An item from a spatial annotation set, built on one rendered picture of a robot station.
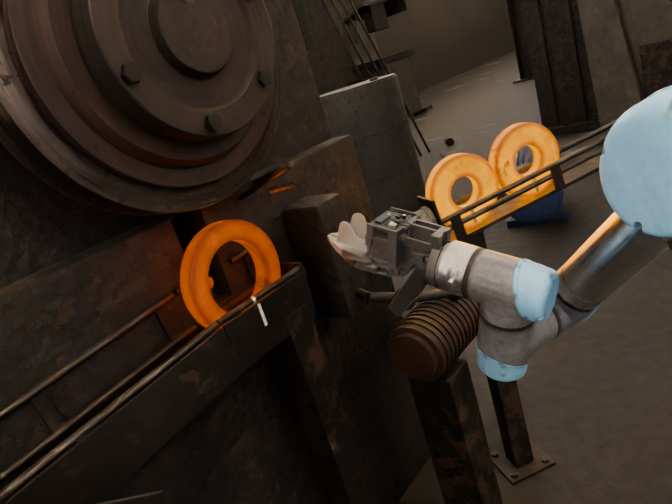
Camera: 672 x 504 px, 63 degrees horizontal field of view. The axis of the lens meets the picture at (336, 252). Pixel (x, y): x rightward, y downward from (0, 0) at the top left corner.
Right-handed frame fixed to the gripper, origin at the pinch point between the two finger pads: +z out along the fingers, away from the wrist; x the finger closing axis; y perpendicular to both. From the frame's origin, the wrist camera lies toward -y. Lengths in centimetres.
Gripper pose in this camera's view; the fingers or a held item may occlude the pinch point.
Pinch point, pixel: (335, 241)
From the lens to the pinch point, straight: 92.0
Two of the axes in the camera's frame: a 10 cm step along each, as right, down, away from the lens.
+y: -0.4, -8.7, -4.9
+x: -6.0, 4.2, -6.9
